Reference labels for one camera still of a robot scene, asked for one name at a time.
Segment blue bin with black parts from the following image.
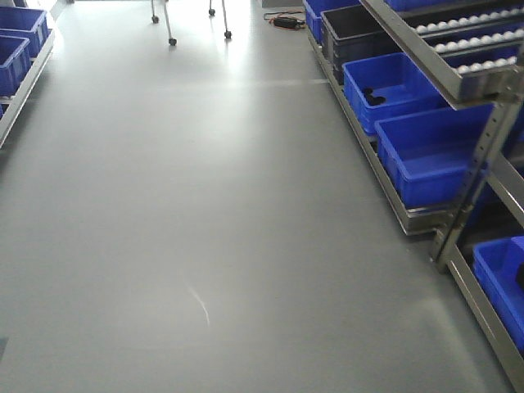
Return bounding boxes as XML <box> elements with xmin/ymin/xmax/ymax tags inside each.
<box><xmin>343</xmin><ymin>52</ymin><xmax>447</xmax><ymax>137</ymax></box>

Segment steel roller shelf rack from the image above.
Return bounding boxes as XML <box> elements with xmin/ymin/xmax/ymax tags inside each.
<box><xmin>304</xmin><ymin>1</ymin><xmax>523</xmax><ymax>391</ymax></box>

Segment blue empty plastic bin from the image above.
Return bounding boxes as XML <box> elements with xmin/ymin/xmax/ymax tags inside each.
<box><xmin>375</xmin><ymin>105</ymin><xmax>492</xmax><ymax>209</ymax></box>

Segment steel wheeled table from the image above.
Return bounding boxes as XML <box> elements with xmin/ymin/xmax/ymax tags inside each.
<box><xmin>149</xmin><ymin>0</ymin><xmax>233</xmax><ymax>47</ymax></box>

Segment black plastic bin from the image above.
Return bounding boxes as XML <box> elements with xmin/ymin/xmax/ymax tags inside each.
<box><xmin>321</xmin><ymin>5</ymin><xmax>400</xmax><ymax>85</ymax></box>

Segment blue bin lower right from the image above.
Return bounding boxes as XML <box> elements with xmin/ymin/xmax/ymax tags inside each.
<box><xmin>473</xmin><ymin>236</ymin><xmax>523</xmax><ymax>352</ymax></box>

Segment blue bin left front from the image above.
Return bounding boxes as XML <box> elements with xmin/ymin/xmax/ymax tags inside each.
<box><xmin>1</xmin><ymin>35</ymin><xmax>31</xmax><ymax>97</ymax></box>

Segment blue bin far left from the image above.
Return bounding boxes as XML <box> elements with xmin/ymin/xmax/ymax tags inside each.
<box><xmin>0</xmin><ymin>7</ymin><xmax>50</xmax><ymax>58</ymax></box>

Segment black power adapter orange cable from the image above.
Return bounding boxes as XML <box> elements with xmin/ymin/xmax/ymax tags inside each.
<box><xmin>263</xmin><ymin>11</ymin><xmax>308</xmax><ymax>31</ymax></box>

